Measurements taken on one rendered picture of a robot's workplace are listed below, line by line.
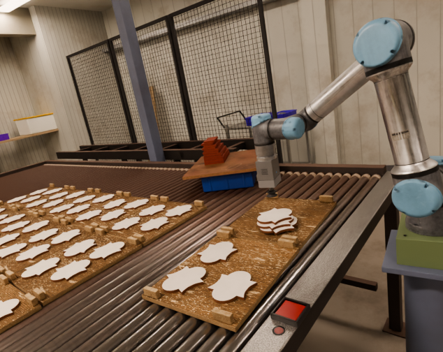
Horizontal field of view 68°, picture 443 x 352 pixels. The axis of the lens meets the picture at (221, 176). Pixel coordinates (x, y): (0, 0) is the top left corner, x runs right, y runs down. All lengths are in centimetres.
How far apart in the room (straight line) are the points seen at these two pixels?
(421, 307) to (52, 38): 599
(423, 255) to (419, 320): 27
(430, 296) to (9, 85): 654
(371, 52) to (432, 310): 83
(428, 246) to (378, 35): 63
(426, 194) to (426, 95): 366
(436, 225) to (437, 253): 8
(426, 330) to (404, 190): 55
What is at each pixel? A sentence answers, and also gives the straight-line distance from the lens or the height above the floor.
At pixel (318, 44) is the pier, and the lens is 462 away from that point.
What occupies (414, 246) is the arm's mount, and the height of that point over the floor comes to 94.
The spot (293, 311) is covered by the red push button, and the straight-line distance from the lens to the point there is 93.
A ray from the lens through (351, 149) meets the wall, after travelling 484.
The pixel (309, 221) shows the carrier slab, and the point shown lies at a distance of 136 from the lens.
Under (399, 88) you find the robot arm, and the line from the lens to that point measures 99.
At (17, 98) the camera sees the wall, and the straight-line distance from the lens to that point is 687.
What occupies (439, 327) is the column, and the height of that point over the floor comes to 64.
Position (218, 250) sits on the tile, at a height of 95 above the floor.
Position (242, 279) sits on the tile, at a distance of 104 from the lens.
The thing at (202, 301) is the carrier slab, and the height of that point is 94.
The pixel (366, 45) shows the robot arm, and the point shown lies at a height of 154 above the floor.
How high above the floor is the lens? 151
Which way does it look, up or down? 15 degrees down
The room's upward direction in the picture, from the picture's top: 10 degrees counter-clockwise
